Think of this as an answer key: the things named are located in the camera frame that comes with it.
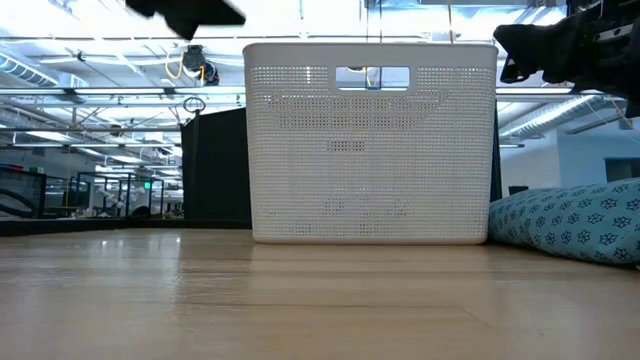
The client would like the black table edge rail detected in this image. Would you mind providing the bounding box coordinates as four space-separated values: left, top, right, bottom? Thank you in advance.
0 217 254 238

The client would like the dark ceiling bar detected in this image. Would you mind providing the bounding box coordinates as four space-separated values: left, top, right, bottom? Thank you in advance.
567 112 626 136

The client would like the black partition panel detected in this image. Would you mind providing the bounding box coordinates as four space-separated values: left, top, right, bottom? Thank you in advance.
180 106 254 222

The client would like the white perforated plastic basket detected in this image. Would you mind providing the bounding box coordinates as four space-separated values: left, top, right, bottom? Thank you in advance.
241 41 500 247

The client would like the white ceiling duct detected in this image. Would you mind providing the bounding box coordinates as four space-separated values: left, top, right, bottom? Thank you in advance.
499 94 604 141

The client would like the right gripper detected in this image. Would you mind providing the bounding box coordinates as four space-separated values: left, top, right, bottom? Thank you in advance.
493 0 640 119

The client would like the black ceiling cable reel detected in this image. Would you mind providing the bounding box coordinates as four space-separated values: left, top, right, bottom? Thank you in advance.
181 44 221 87

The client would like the teal flower-print bandage roll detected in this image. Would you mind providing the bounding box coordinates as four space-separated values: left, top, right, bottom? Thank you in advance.
487 176 640 270

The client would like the metal ring hook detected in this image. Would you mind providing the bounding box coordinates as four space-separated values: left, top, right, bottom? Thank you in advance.
182 95 207 114

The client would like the black framed enclosure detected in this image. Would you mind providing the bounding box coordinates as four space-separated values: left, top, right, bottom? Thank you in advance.
74 171 167 219
0 166 49 220

